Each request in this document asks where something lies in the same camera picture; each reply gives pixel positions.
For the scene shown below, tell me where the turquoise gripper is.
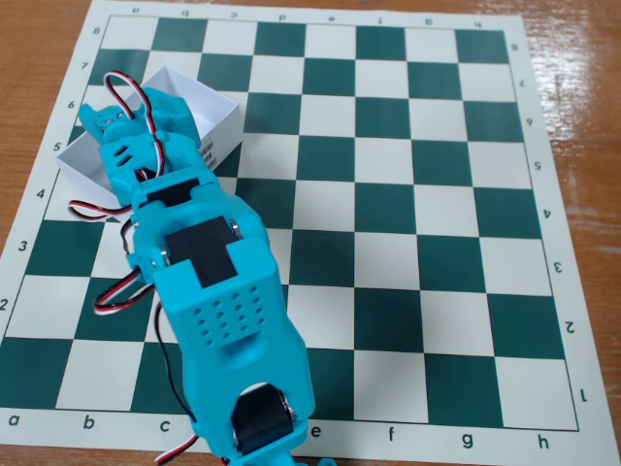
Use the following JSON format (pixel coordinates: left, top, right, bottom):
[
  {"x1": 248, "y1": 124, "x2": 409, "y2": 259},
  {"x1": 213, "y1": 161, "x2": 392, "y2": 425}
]
[{"x1": 79, "y1": 87, "x2": 217, "y2": 201}]

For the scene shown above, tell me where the white cardboard box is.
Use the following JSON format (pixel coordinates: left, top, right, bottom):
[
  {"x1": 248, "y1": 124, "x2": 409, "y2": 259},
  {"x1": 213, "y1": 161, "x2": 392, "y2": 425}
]
[{"x1": 56, "y1": 64, "x2": 245, "y2": 205}]

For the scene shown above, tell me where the red white black servo cable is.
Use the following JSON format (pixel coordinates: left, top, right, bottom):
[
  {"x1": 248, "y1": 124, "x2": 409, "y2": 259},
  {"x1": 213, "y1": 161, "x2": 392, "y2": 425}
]
[
  {"x1": 153, "y1": 300, "x2": 201, "y2": 466},
  {"x1": 67, "y1": 198, "x2": 135, "y2": 225},
  {"x1": 92, "y1": 268, "x2": 157, "y2": 317},
  {"x1": 103, "y1": 71, "x2": 167, "y2": 177}
]

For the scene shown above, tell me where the green white chessboard mat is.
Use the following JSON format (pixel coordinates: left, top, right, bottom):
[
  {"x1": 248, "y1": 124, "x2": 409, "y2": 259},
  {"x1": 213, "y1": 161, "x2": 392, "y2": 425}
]
[{"x1": 0, "y1": 0, "x2": 605, "y2": 466}]

